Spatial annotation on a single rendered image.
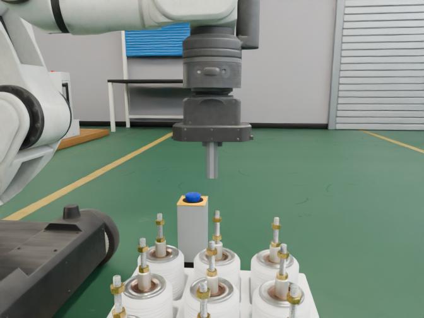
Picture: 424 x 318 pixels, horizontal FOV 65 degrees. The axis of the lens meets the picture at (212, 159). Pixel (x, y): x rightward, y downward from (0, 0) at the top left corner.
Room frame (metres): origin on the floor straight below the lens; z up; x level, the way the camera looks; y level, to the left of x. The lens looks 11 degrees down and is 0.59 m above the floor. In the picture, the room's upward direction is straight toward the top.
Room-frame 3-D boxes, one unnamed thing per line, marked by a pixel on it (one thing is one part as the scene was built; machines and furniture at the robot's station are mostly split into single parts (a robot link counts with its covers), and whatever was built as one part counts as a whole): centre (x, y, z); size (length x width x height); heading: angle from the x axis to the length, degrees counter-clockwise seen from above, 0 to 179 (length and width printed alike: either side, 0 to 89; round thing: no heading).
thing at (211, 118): (0.52, 0.00, 0.57); 0.13 x 0.10 x 0.12; 89
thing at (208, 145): (0.52, 0.01, 0.48); 0.03 x 0.02 x 0.06; 179
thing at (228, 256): (0.63, -0.01, 0.25); 0.08 x 0.08 x 0.01
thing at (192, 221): (0.81, 0.05, 0.16); 0.07 x 0.07 x 0.31; 85
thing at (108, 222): (1.05, 0.42, 0.10); 0.20 x 0.05 x 0.20; 83
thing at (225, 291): (0.52, 0.00, 0.25); 0.08 x 0.08 x 0.01
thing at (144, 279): (0.53, 0.12, 0.26); 0.02 x 0.02 x 0.03
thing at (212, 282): (0.52, 0.00, 0.26); 0.02 x 0.02 x 0.03
